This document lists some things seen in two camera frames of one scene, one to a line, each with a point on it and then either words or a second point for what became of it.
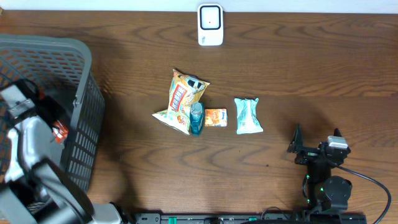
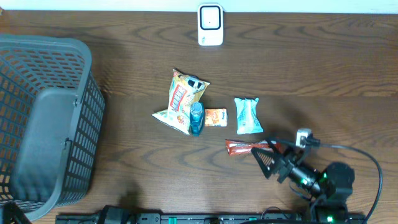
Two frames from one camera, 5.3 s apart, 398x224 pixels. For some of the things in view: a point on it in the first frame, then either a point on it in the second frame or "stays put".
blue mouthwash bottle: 196,118 stays put
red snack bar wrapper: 60,131 -> 237,147
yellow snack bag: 185,90 stays put
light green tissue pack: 247,119 stays put
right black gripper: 296,145 -> 283,165
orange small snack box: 216,117 stays put
